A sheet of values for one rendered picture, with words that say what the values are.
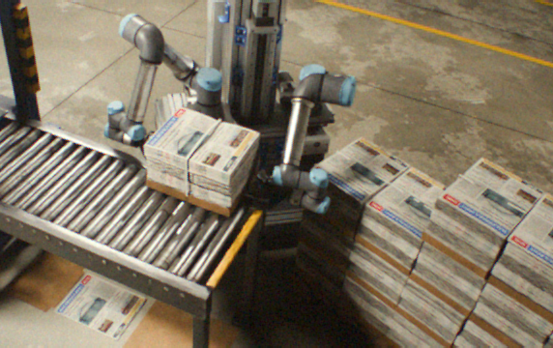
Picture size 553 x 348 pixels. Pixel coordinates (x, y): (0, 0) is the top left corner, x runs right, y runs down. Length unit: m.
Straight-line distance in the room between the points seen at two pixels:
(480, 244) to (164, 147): 1.23
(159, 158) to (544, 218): 1.46
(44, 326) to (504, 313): 2.08
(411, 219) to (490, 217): 0.36
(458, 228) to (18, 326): 2.08
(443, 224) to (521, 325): 0.48
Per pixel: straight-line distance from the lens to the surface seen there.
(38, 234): 2.37
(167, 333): 2.93
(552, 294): 2.21
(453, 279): 2.38
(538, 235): 2.22
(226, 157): 2.22
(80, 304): 3.07
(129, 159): 2.58
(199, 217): 2.31
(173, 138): 2.31
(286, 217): 3.16
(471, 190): 2.29
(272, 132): 2.89
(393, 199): 2.49
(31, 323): 3.07
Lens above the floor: 2.43
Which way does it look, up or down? 40 degrees down
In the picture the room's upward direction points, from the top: 7 degrees clockwise
